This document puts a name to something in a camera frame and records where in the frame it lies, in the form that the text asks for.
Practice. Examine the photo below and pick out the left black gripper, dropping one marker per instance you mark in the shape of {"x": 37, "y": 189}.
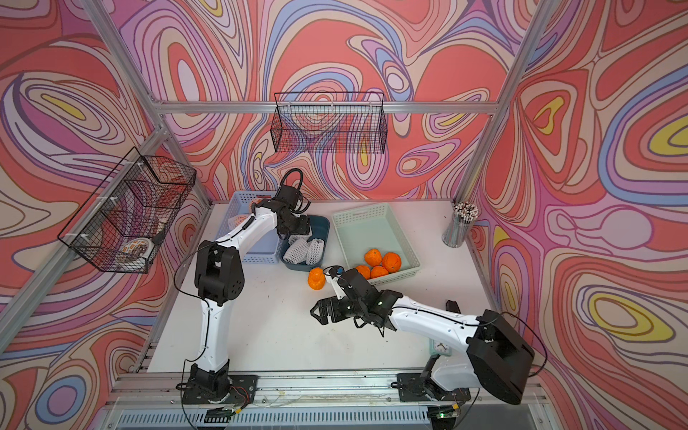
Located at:
{"x": 304, "y": 227}

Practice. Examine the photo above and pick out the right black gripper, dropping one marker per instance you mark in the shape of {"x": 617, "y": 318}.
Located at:
{"x": 333, "y": 304}

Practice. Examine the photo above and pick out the white foam net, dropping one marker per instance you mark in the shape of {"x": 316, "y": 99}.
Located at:
{"x": 315, "y": 251}
{"x": 297, "y": 252}

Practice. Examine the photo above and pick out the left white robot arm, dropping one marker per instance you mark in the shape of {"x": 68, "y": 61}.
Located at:
{"x": 220, "y": 279}

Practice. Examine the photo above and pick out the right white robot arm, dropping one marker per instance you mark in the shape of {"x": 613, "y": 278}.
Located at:
{"x": 485, "y": 350}

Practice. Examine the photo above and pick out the dark teal plastic tray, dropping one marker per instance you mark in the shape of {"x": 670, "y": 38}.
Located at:
{"x": 320, "y": 228}

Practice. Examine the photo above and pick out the mint green perforated basket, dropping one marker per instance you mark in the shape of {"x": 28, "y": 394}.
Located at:
{"x": 375, "y": 226}

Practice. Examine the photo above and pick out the small mint alarm clock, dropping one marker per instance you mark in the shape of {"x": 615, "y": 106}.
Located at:
{"x": 439, "y": 348}

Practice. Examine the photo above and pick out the black stapler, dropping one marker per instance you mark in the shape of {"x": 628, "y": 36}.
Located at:
{"x": 452, "y": 307}

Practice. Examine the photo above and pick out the metal cup of pencils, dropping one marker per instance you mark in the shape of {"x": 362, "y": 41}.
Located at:
{"x": 462, "y": 220}

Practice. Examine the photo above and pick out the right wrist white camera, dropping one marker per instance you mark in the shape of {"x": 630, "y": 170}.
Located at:
{"x": 332, "y": 275}

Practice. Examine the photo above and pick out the black wire basket back wall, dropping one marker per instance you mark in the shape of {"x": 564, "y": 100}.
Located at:
{"x": 352, "y": 122}

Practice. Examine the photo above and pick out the black wire basket wall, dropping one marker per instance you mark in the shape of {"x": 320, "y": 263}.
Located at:
{"x": 142, "y": 197}
{"x": 352, "y": 122}

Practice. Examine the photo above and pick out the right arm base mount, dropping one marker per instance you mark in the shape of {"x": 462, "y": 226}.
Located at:
{"x": 417, "y": 387}

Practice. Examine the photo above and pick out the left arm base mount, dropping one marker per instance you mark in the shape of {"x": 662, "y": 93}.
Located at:
{"x": 203, "y": 388}

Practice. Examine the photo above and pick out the black wire basket left wall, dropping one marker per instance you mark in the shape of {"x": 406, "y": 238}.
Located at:
{"x": 142, "y": 197}

